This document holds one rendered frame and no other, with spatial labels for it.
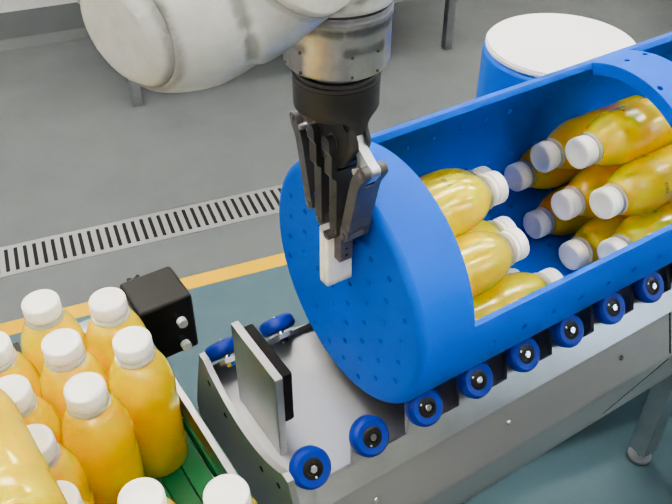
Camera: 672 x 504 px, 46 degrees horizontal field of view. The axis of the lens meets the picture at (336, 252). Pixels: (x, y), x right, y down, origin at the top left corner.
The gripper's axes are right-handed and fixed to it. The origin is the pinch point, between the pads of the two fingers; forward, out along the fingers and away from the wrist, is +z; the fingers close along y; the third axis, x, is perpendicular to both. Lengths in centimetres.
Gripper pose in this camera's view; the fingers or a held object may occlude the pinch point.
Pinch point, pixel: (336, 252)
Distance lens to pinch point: 78.6
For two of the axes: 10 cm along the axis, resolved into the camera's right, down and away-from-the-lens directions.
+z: 0.0, 7.7, 6.3
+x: 8.4, -3.4, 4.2
